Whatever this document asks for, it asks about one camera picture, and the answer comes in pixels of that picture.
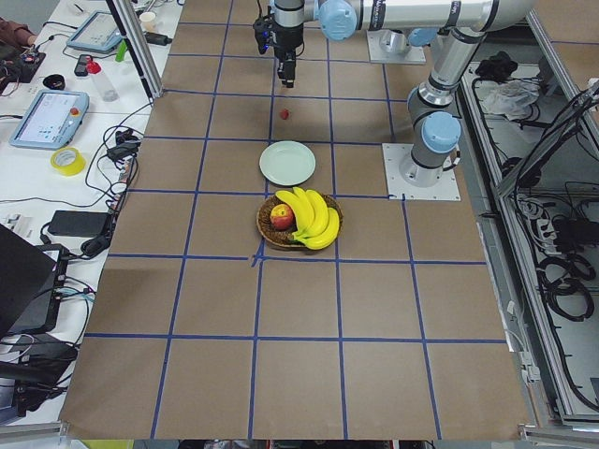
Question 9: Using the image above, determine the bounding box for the clear squeeze bottle red cap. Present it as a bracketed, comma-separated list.
[86, 57, 119, 102]

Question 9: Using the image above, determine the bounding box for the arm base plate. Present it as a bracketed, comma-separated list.
[382, 143, 460, 201]
[366, 30, 426, 65]

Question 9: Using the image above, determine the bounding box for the wicker basket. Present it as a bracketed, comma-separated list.
[256, 194, 343, 250]

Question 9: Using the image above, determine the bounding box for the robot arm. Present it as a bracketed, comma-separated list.
[253, 0, 534, 188]

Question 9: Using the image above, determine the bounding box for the yellow banana bunch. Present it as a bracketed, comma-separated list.
[275, 187, 341, 251]

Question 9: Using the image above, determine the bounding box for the black laptop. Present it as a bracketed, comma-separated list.
[1, 226, 67, 337]

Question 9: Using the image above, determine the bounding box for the teach pendant near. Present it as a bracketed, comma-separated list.
[9, 90, 89, 151]

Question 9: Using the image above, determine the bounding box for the yellow tape roll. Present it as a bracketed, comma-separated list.
[51, 147, 86, 177]

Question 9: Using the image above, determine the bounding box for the red apple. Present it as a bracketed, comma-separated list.
[270, 203, 295, 231]

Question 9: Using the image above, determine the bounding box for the black power adapter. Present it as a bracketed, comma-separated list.
[48, 210, 110, 238]

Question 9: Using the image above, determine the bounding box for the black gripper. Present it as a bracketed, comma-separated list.
[275, 51, 296, 88]

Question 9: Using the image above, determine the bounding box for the white paper cup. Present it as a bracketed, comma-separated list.
[139, 11, 157, 33]

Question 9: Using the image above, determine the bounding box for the teach pendant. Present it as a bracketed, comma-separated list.
[66, 10, 123, 53]
[9, 90, 89, 151]

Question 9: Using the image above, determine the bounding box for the light green plate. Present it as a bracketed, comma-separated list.
[259, 140, 316, 186]

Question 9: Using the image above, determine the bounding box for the aluminium frame post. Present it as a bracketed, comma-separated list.
[107, 0, 163, 101]

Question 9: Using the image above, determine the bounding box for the teach pendant far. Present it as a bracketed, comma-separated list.
[66, 10, 123, 53]

